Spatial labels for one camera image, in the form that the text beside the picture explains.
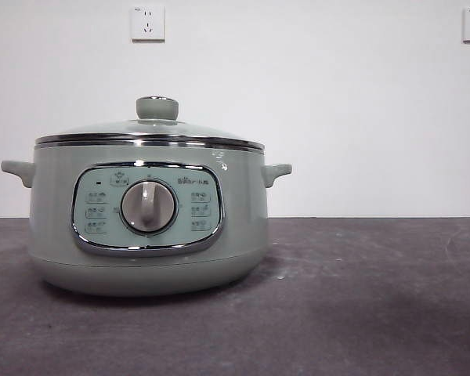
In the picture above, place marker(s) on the pale green electric pot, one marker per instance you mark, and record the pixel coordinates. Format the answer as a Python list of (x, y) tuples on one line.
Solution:
[(55, 203)]

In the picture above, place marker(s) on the glass lid with green knob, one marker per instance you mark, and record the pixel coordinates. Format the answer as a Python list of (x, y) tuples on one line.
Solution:
[(157, 107)]

